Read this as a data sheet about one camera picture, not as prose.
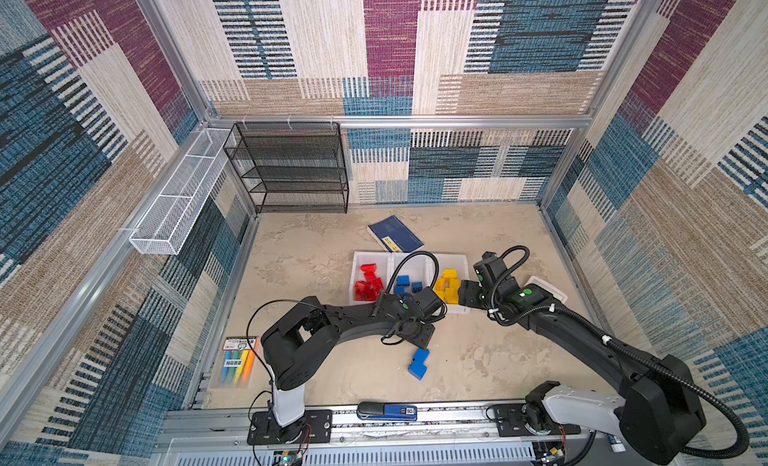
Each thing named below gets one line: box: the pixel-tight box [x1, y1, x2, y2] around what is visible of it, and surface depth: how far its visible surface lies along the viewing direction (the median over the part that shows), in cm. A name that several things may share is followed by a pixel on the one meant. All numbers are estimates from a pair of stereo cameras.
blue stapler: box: [356, 401, 418, 421], surface depth 74 cm
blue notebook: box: [367, 215, 424, 253], surface depth 111 cm
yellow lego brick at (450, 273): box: [442, 269, 459, 279], surface depth 99 cm
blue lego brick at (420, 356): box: [411, 348, 430, 365], surface depth 84 cm
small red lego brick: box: [367, 274, 384, 288], surface depth 102 cm
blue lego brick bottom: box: [408, 354, 429, 381], surface depth 83 cm
